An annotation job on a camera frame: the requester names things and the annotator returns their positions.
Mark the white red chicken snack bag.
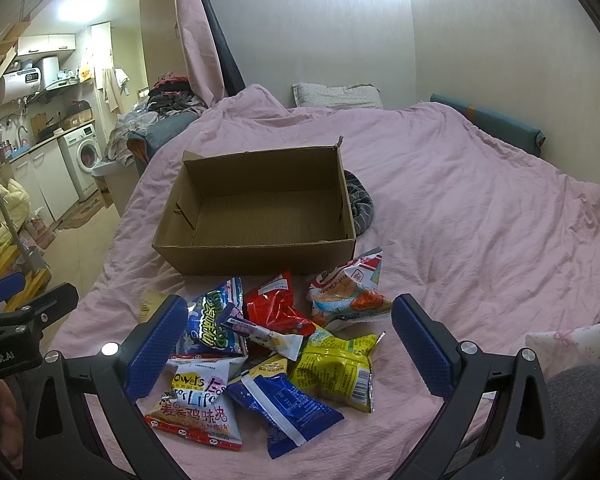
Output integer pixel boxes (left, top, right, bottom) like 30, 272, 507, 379
144, 356, 245, 451

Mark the blue Lonely God snack bag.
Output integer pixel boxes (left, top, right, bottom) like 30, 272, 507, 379
174, 278, 247, 356

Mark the yellow snack bag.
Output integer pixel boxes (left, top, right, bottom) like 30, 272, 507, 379
288, 325, 385, 413

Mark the dark blue snack bag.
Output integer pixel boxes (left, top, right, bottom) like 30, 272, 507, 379
225, 354, 344, 460

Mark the white red noodle snack bag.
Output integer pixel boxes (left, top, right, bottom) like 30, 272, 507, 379
306, 247, 392, 332

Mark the small chocolate bar wrapper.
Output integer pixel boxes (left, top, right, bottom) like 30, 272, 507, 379
215, 304, 303, 361

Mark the left hand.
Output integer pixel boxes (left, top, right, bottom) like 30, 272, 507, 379
0, 380, 23, 470

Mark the yellow wooden rack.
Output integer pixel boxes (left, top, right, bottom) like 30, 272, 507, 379
0, 225, 50, 313

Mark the brown floor mat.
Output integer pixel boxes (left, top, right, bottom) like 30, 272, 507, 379
57, 192, 105, 230

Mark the white kitchen cabinet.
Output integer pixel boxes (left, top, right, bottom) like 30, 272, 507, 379
10, 140, 79, 224

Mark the pink bed duvet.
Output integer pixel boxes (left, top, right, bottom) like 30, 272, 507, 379
50, 84, 600, 479

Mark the white washing machine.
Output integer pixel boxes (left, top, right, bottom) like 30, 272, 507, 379
58, 122, 100, 203

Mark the white water heater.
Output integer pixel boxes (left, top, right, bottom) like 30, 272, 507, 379
0, 67, 41, 106

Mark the grey striped cloth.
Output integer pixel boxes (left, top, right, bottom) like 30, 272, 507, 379
343, 170, 375, 236

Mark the brown cardboard box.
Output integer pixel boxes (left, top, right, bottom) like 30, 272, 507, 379
152, 144, 356, 276

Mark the pile of clothes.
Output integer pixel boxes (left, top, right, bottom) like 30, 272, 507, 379
104, 75, 208, 166

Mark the teal bolster cushion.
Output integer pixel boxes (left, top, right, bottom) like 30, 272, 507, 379
429, 93, 545, 157

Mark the pink hanging curtain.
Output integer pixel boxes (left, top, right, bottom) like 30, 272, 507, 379
174, 0, 225, 107

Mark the grey pillow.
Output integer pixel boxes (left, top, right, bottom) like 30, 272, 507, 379
291, 84, 384, 110

